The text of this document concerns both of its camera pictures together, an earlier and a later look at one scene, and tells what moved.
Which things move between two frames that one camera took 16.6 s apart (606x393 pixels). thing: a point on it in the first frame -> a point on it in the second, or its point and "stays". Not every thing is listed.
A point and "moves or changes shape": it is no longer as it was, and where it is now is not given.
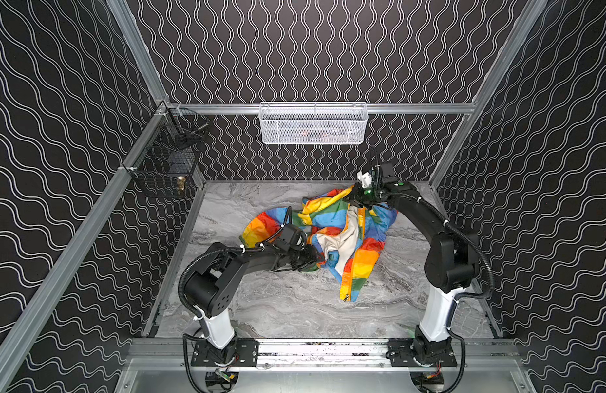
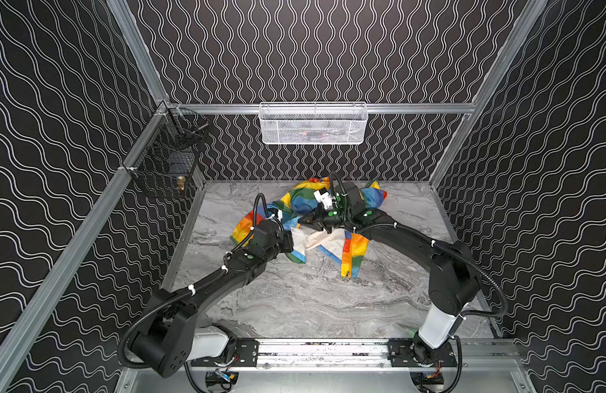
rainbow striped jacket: (347, 237) moves or changes shape
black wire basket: (169, 151) stays
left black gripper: (308, 257) -> (287, 240)
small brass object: (181, 182) stays
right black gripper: (357, 197) -> (314, 216)
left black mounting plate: (241, 352) stays
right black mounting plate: (420, 352) stays
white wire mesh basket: (314, 123) stays
